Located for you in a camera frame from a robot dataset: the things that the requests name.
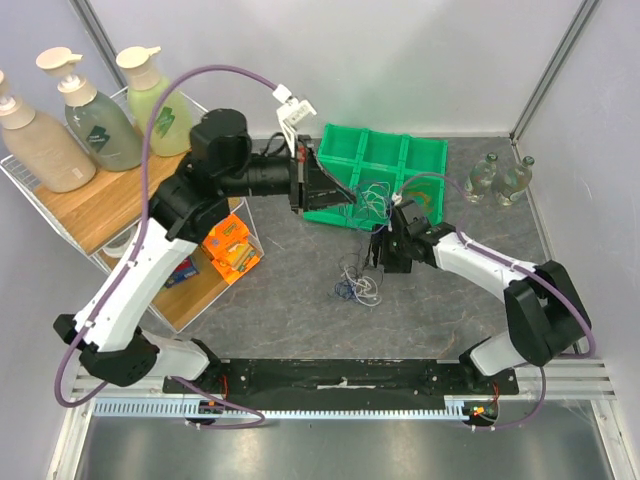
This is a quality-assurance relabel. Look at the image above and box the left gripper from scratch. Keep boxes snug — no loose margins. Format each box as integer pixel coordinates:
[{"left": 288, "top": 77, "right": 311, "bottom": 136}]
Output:
[{"left": 219, "top": 135, "right": 358, "bottom": 215}]

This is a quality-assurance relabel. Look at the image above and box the black thin cable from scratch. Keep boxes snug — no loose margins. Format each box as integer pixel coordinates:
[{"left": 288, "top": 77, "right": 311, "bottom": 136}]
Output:
[{"left": 338, "top": 244, "right": 376, "bottom": 274}]

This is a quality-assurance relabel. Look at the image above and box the white cable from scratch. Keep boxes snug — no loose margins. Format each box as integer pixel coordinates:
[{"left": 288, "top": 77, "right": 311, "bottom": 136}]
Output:
[
  {"left": 340, "top": 264, "right": 384, "bottom": 308},
  {"left": 357, "top": 181, "right": 393, "bottom": 223}
]

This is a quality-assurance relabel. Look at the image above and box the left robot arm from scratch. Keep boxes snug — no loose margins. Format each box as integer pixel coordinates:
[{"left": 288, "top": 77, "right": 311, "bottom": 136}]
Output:
[{"left": 54, "top": 100, "right": 356, "bottom": 393}]

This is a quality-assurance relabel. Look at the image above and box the green compartment bin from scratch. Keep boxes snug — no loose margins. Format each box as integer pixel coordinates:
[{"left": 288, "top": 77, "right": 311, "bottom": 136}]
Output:
[{"left": 303, "top": 124, "right": 448, "bottom": 231}]

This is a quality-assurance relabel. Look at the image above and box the orange snack box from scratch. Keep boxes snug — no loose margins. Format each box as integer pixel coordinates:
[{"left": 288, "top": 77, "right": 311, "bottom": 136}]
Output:
[{"left": 201, "top": 214, "right": 261, "bottom": 285}]

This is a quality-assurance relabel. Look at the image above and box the right clear glass bottle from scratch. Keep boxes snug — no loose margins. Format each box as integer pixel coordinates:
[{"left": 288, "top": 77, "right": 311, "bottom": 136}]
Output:
[{"left": 494, "top": 156, "right": 535, "bottom": 206}]

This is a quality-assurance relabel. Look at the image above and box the blue snack box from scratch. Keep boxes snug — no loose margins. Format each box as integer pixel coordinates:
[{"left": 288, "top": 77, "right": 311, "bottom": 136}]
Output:
[{"left": 163, "top": 256, "right": 199, "bottom": 289}]

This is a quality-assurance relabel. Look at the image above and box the light green pump bottle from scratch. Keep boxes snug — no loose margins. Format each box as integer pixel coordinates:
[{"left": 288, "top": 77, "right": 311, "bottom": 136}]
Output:
[{"left": 115, "top": 45, "right": 196, "bottom": 158}]

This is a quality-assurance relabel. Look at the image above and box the dark green pump bottle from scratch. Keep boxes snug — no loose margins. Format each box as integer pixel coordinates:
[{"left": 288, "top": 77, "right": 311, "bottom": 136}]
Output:
[{"left": 36, "top": 47, "right": 142, "bottom": 172}]

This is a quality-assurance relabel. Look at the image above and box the beige pump bottle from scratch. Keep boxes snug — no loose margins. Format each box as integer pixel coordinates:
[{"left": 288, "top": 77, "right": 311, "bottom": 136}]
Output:
[{"left": 1, "top": 75, "right": 97, "bottom": 193}]

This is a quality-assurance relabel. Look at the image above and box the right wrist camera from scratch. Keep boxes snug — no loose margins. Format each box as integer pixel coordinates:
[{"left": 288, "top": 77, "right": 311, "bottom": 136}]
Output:
[{"left": 391, "top": 192, "right": 403, "bottom": 205}]

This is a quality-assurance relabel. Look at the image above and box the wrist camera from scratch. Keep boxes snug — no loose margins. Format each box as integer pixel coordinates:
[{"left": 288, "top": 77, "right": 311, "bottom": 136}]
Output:
[
  {"left": 391, "top": 192, "right": 403, "bottom": 205},
  {"left": 272, "top": 84, "right": 317, "bottom": 156}
]

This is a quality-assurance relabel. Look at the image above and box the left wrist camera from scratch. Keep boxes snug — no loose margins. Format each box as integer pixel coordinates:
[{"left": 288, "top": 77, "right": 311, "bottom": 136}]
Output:
[{"left": 272, "top": 84, "right": 317, "bottom": 156}]

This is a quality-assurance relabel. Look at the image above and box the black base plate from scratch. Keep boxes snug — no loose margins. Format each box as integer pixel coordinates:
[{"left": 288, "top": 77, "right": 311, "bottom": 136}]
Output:
[{"left": 193, "top": 358, "right": 519, "bottom": 409}]

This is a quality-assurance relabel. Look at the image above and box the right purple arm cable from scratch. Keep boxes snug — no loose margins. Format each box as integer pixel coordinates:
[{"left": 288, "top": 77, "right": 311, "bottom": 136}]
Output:
[{"left": 397, "top": 172, "right": 598, "bottom": 431}]

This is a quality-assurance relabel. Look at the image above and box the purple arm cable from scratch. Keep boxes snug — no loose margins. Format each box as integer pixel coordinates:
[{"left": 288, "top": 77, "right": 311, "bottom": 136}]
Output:
[
  {"left": 397, "top": 172, "right": 598, "bottom": 431},
  {"left": 53, "top": 64, "right": 291, "bottom": 431}
]

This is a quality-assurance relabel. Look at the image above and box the grey slotted cable duct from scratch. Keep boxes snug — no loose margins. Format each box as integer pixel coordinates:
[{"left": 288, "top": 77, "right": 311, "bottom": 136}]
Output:
[{"left": 93, "top": 397, "right": 471, "bottom": 421}]

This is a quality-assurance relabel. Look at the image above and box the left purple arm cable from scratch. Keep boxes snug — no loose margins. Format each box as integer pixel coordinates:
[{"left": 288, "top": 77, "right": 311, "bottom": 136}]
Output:
[{"left": 53, "top": 64, "right": 291, "bottom": 431}]

